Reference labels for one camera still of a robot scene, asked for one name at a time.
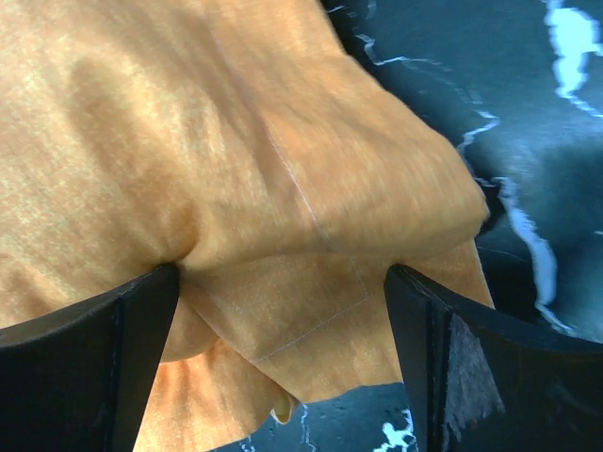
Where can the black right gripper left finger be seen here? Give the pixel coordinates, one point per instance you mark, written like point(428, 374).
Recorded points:
point(79, 379)

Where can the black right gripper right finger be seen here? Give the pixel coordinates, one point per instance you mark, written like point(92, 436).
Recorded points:
point(479, 380)

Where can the white pillow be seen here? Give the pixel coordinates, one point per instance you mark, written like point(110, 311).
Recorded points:
point(284, 408)

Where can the orange cartoon print pillowcase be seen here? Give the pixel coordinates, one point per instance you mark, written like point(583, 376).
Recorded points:
point(237, 140)

